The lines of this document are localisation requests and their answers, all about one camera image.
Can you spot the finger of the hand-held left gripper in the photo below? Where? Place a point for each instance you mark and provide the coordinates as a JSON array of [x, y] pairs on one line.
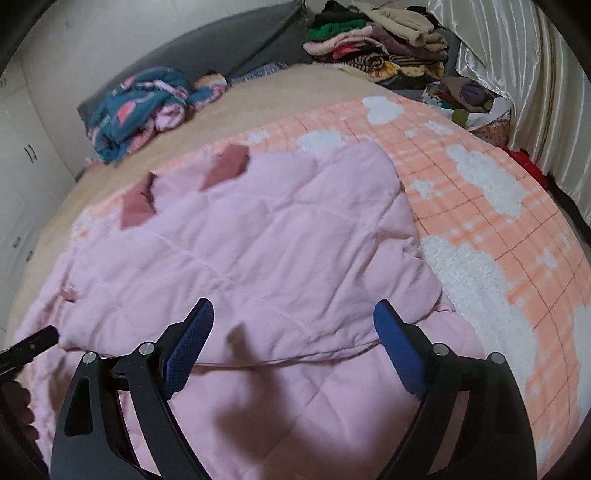
[[32, 345]]

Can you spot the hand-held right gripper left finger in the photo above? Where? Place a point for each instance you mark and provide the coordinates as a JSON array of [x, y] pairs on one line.
[[191, 341]]

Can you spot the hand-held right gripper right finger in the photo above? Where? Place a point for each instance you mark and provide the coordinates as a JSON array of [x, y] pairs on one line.
[[397, 341]]

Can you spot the pink quilted jacket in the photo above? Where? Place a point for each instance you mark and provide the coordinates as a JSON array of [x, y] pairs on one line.
[[277, 230]]

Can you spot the bag of clothes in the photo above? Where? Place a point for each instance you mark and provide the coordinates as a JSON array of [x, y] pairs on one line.
[[466, 99]]

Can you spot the pile of folded clothes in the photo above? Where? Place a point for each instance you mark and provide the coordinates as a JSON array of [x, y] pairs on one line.
[[383, 41]]

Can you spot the person's left hand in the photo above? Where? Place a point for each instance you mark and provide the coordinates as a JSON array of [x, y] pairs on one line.
[[21, 408]]

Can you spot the orange plaid cloud blanket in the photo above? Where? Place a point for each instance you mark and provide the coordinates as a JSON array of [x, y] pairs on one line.
[[508, 240]]

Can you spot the white wardrobe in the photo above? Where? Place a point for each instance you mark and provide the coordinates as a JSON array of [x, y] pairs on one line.
[[27, 161]]

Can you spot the red cloth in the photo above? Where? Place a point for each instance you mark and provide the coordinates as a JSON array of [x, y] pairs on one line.
[[526, 164]]

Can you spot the teal patterned duvet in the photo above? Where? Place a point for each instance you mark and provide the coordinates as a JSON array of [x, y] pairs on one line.
[[138, 106]]

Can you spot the blue striped pillow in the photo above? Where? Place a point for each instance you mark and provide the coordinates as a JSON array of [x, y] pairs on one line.
[[261, 71]]

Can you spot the grey bed headboard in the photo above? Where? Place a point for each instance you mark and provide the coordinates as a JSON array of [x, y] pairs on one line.
[[231, 41]]

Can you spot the shiny cream curtain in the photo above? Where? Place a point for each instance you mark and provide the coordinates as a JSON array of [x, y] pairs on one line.
[[531, 69]]

